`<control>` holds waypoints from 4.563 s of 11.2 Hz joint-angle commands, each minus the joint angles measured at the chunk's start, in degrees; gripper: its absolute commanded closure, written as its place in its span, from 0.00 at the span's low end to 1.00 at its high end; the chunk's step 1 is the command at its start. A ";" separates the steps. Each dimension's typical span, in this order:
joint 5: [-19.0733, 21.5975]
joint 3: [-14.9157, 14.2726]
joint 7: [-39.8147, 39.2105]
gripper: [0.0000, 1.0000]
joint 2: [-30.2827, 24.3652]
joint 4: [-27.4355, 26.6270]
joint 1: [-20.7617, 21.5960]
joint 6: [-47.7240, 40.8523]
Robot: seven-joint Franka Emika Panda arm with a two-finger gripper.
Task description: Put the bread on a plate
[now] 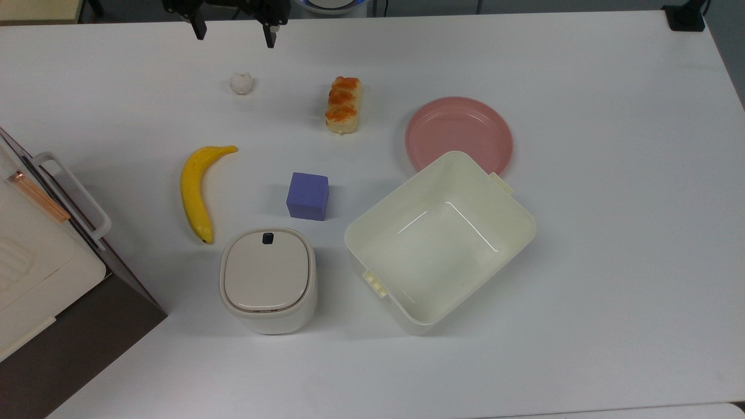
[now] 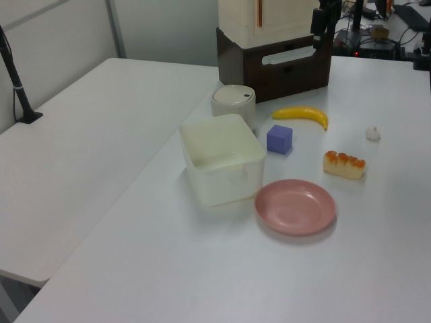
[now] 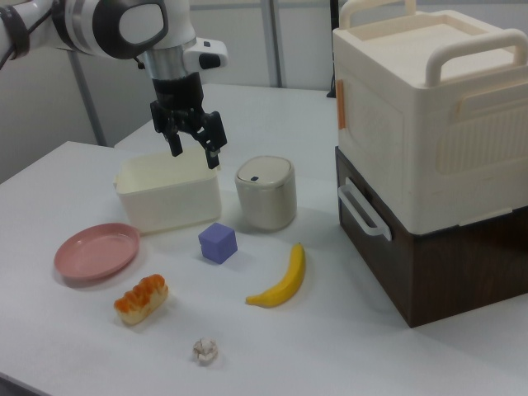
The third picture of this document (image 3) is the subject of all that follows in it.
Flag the small beige lidded trash can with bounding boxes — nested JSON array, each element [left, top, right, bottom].
[[234, 155, 299, 232]]

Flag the pink round plate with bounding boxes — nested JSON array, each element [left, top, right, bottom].
[[54, 222, 142, 283]]

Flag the crumpled paper ball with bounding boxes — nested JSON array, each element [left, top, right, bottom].
[[191, 337, 219, 366]]

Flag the dark brown wooden drawer cabinet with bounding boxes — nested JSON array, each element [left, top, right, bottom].
[[334, 146, 528, 329]]

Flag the cream rectangular plastic bin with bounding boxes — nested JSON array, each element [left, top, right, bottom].
[[113, 148, 224, 237]]

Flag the purple cube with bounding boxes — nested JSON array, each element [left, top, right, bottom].
[[197, 222, 239, 266]]

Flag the orange tape strip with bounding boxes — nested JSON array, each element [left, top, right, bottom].
[[336, 78, 348, 130]]

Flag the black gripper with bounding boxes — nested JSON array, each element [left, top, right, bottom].
[[148, 72, 229, 171]]

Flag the white drawer handle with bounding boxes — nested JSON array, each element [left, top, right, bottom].
[[337, 177, 394, 242]]

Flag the cream storage box with handles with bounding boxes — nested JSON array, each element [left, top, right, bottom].
[[332, 0, 528, 233]]

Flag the yellow banana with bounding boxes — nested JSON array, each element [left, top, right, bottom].
[[245, 242, 308, 309]]

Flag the orange glazed bread loaf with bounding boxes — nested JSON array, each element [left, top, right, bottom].
[[113, 273, 171, 329]]

